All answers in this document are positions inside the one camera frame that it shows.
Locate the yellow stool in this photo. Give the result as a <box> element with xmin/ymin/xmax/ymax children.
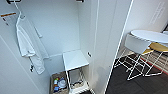
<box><xmin>142</xmin><ymin>42</ymin><xmax>168</xmax><ymax>75</ymax></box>

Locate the round white table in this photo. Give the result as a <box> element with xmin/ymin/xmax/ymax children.
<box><xmin>130</xmin><ymin>29</ymin><xmax>168</xmax><ymax>45</ymax></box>

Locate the white wardrobe carcass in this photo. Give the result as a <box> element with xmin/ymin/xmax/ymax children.
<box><xmin>0</xmin><ymin>0</ymin><xmax>101</xmax><ymax>94</ymax></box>

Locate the black rail hook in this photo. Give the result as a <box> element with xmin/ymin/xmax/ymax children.
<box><xmin>75</xmin><ymin>0</ymin><xmax>85</xmax><ymax>4</ymax></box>
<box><xmin>6</xmin><ymin>0</ymin><xmax>23</xmax><ymax>5</ymax></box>

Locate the white shelf unit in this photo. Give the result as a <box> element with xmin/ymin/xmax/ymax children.
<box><xmin>62</xmin><ymin>49</ymin><xmax>91</xmax><ymax>94</ymax></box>

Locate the orange tag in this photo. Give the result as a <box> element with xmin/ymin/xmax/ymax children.
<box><xmin>0</xmin><ymin>12</ymin><xmax>17</xmax><ymax>19</ymax></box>

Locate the woven storage basket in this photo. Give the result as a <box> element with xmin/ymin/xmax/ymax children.
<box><xmin>49</xmin><ymin>71</ymin><xmax>70</xmax><ymax>94</ymax></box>

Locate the blue white bottle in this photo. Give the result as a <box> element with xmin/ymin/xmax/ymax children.
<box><xmin>58</xmin><ymin>78</ymin><xmax>67</xmax><ymax>90</ymax></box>

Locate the white lab coat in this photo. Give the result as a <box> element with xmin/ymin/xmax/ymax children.
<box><xmin>14</xmin><ymin>13</ymin><xmax>47</xmax><ymax>76</ymax></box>

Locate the white wire drying rack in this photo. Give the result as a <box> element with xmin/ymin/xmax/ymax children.
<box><xmin>114</xmin><ymin>33</ymin><xmax>155</xmax><ymax>82</ymax></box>

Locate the pale grey hanger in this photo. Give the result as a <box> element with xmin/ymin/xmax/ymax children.
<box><xmin>13</xmin><ymin>1</ymin><xmax>27</xmax><ymax>20</ymax></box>

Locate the white wardrobe door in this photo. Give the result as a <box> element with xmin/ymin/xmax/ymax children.
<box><xmin>0</xmin><ymin>34</ymin><xmax>34</xmax><ymax>94</ymax></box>
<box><xmin>89</xmin><ymin>0</ymin><xmax>135</xmax><ymax>94</ymax></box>

